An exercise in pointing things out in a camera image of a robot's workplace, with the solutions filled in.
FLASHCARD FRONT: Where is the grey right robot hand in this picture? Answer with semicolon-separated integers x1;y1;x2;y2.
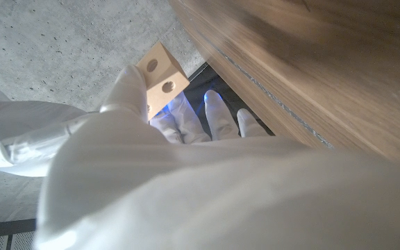
0;86;99;178

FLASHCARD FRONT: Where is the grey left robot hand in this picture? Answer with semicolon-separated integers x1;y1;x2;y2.
35;64;400;250

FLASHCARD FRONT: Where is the wooden block with holes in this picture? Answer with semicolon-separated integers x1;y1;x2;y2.
135;41;190;121

